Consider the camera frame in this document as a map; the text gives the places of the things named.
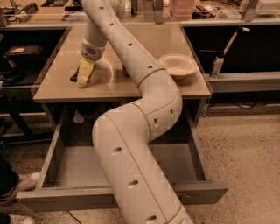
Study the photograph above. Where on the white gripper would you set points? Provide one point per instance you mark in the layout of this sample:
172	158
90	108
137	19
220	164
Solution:
93	52

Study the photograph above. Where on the dark blue rxbar snack bar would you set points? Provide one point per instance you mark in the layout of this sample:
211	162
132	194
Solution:
74	77

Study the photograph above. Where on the white bowl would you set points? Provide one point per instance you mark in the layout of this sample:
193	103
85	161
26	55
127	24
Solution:
178	66

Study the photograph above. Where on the pink stacked bins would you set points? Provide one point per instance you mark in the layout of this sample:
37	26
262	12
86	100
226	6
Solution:
181	9

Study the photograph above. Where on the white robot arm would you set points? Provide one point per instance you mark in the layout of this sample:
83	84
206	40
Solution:
121	135

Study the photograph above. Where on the white sneaker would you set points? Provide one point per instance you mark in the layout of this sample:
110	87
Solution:
24	184

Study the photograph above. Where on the open grey drawer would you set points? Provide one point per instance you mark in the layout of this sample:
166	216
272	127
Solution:
73	179

